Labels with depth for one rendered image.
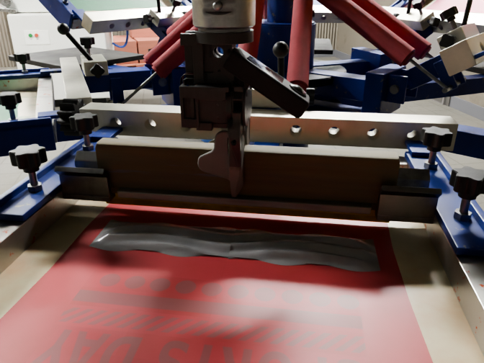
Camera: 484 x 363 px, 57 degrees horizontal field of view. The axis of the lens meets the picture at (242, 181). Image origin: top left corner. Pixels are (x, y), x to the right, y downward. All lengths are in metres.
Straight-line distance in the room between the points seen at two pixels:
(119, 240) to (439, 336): 0.38
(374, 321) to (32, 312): 0.35
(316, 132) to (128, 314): 0.48
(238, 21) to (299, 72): 0.51
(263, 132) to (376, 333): 0.46
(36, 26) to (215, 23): 4.61
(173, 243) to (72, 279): 0.13
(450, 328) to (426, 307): 0.03
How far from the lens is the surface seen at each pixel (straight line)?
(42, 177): 0.71
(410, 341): 0.47
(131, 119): 0.87
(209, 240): 0.58
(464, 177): 0.56
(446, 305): 0.53
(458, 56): 0.92
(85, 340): 0.47
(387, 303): 0.51
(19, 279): 0.57
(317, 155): 0.58
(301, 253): 0.55
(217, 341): 0.44
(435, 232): 0.62
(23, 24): 5.13
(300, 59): 1.06
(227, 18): 0.53
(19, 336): 0.50
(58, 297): 0.53
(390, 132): 0.82
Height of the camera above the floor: 1.26
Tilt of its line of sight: 24 degrees down
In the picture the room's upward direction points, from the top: straight up
